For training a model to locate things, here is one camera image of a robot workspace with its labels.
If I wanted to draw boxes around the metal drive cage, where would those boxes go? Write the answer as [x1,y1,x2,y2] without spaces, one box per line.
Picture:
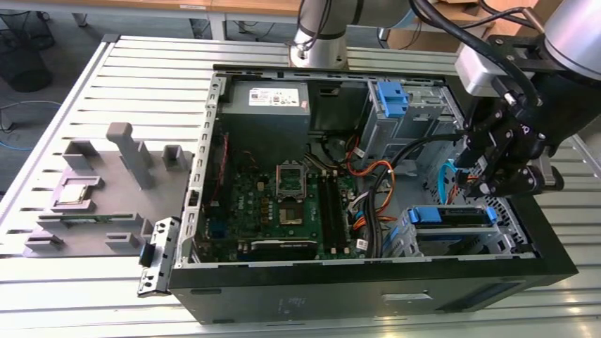
[358,79,469,170]

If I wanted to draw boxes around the black plastic fan housing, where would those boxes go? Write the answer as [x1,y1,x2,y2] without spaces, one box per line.
[309,81,370,133]

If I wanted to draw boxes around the black graphics card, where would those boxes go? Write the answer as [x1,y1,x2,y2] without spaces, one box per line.
[237,238,319,262]

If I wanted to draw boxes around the metal expansion slot bracket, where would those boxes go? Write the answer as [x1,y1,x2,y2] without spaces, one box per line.
[134,216,182,297]

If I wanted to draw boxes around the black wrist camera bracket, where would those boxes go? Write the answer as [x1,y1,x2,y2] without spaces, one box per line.
[485,34,567,73]

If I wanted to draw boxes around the black RAM slot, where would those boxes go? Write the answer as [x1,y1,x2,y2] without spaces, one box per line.
[329,168,351,255]
[318,168,339,255]

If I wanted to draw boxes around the metal socket cover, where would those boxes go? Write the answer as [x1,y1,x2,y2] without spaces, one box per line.
[274,160,310,204]

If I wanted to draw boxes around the green RAM stick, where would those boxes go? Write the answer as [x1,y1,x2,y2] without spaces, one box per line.
[58,214,130,225]

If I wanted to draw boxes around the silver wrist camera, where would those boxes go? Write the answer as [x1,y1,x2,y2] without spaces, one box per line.
[453,44,510,96]

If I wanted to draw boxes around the black cable bundle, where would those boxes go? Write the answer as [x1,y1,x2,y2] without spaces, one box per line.
[363,129,470,258]

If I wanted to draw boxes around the black PC case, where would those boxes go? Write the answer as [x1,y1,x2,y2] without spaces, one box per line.
[166,63,579,325]

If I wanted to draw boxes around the silver CPU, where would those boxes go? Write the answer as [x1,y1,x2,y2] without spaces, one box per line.
[54,182,90,205]

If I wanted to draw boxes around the grey power supply unit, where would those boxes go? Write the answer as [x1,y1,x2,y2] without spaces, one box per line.
[218,80,313,172]

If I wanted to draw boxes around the blue data wire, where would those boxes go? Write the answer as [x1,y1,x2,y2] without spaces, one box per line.
[438,158,463,206]

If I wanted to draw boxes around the orange yellow wire bundle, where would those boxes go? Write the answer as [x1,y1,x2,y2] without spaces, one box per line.
[345,133,399,235]

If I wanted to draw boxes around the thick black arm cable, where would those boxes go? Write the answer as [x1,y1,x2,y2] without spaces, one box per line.
[407,0,545,106]

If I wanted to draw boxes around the metal disk bay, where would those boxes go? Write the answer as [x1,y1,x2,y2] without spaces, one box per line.
[401,204,535,258]

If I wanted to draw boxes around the blue drive cage latch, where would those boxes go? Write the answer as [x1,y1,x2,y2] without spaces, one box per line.
[374,81,409,120]

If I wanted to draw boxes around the CPU socket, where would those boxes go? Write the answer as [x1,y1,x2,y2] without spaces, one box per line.
[276,206,306,226]

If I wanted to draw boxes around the wooden desk white legs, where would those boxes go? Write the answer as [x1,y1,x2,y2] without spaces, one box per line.
[374,0,497,54]
[46,0,303,42]

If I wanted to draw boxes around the grey parts rack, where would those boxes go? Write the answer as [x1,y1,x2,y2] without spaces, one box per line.
[21,121,196,260]

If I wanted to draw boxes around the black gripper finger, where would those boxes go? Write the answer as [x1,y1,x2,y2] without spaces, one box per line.
[466,154,565,199]
[453,99,517,169]

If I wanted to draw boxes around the black mesh bin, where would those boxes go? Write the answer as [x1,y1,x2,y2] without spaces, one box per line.
[0,9,56,93]

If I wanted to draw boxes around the red orange power wire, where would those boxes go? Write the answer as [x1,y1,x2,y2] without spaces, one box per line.
[450,170,487,207]

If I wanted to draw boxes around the green motherboard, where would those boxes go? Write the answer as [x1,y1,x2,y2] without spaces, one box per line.
[194,154,371,263]

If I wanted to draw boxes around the hard disk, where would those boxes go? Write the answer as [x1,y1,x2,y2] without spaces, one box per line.
[382,206,497,256]

